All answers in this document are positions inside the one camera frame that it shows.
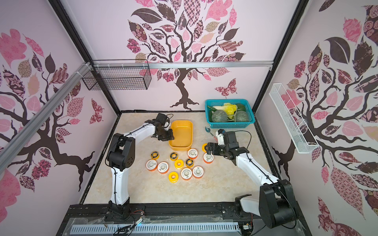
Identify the orange tape roll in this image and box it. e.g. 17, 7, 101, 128
181, 168, 193, 181
203, 153, 214, 164
187, 148, 198, 160
157, 161, 169, 174
193, 166, 204, 179
145, 159, 158, 171

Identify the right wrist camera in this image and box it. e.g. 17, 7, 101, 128
216, 129, 225, 145

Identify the yellow tape roll top right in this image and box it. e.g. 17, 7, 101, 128
202, 143, 207, 153

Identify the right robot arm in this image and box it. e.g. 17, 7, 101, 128
204, 129, 298, 229

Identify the yellow plastic storage box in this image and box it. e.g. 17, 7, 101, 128
168, 120, 193, 151

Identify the white slotted cable duct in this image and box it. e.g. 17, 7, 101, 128
68, 222, 240, 236

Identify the yellow black tape roll left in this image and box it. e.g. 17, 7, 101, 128
151, 151, 159, 160

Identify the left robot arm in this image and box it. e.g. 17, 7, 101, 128
106, 118, 174, 219

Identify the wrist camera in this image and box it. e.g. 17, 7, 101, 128
155, 113, 168, 126
216, 129, 225, 145

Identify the yellow tape roll bottom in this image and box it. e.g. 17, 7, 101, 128
168, 172, 179, 183

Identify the green melon left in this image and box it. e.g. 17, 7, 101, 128
211, 110, 228, 123

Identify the yellow black tape roll middle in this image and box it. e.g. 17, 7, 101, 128
170, 152, 178, 161

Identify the yellow tape roll centre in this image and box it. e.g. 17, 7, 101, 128
174, 159, 185, 170

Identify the green melon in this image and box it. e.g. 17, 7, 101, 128
234, 110, 250, 123
211, 110, 228, 123

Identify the green melon right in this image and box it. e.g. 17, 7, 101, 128
234, 110, 250, 123

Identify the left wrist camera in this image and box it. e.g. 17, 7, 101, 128
155, 113, 168, 126

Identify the spoon with pink handle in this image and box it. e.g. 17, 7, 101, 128
205, 126, 217, 139

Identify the black wire wall basket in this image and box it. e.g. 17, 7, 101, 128
82, 59, 152, 90

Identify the yellow black tape roll right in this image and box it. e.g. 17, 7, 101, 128
185, 158, 194, 168

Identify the teal plastic basket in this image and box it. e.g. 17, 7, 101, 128
205, 99, 256, 129

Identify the white wire wall shelf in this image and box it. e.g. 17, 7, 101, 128
269, 83, 320, 154

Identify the yellow black tape roll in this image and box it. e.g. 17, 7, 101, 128
170, 152, 178, 161
185, 158, 194, 168
151, 151, 159, 160

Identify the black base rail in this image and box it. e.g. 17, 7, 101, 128
56, 200, 312, 236

